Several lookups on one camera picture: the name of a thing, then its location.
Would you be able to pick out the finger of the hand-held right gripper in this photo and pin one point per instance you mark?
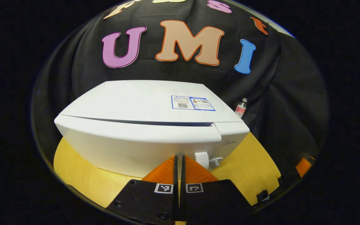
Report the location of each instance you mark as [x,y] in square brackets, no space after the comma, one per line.
[303,167]

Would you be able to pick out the white microwave oven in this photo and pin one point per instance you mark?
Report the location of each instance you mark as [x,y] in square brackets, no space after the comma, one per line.
[136,100]

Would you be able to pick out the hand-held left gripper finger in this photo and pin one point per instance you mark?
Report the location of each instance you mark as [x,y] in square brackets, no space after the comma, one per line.
[182,175]
[176,175]

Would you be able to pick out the small clear bottle pink label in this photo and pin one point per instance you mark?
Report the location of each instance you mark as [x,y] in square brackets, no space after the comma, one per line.
[240,110]

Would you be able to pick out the black backdrop cloth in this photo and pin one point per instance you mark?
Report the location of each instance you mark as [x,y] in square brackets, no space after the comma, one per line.
[292,93]

